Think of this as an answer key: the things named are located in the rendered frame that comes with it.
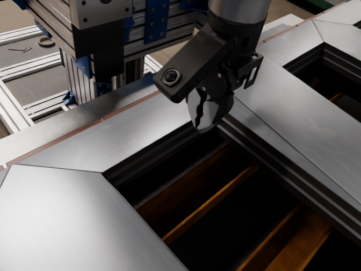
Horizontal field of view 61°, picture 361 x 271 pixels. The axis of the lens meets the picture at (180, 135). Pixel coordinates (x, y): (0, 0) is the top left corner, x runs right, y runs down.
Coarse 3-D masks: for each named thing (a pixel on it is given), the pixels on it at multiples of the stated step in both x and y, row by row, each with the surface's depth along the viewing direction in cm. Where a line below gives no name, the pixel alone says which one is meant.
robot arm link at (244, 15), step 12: (216, 0) 36; (228, 0) 35; (240, 0) 35; (252, 0) 35; (264, 0) 35; (216, 12) 37; (228, 12) 36; (240, 12) 36; (252, 12) 36; (264, 12) 37; (240, 24) 37; (252, 24) 38
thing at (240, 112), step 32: (288, 64) 75; (352, 64) 81; (192, 128) 58; (224, 128) 61; (256, 128) 57; (128, 160) 49; (160, 160) 54; (256, 160) 57; (288, 160) 53; (320, 192) 51; (352, 224) 49
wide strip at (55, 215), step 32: (0, 192) 42; (32, 192) 42; (64, 192) 43; (96, 192) 44; (0, 224) 39; (32, 224) 40; (64, 224) 40; (96, 224) 41; (128, 224) 41; (0, 256) 36; (32, 256) 37; (64, 256) 37; (96, 256) 38; (128, 256) 38; (160, 256) 39
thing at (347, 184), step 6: (360, 168) 54; (354, 174) 53; (360, 174) 53; (342, 180) 51; (348, 180) 52; (354, 180) 52; (360, 180) 52; (342, 186) 50; (348, 186) 51; (354, 186) 51; (360, 186) 51; (348, 192) 50; (354, 192) 50; (360, 192) 50; (354, 198) 49; (360, 198) 49; (360, 204) 48
